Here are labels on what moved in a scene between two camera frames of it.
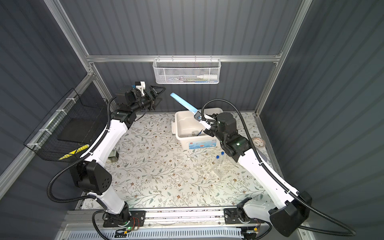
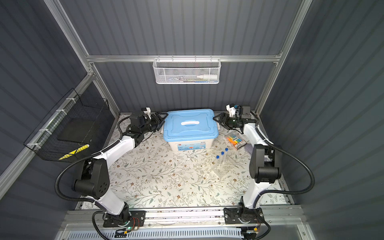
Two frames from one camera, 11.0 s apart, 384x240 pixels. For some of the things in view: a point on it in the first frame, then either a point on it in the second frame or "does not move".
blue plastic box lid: x=188 y=106 to x=190 y=124
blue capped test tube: x=217 y=164 does not move
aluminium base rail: x=228 y=219 does not move
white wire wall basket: x=186 y=71 does not move
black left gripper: x=152 y=100 to x=159 y=120
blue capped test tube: x=222 y=158 does not move
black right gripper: x=209 y=132 to x=225 y=122
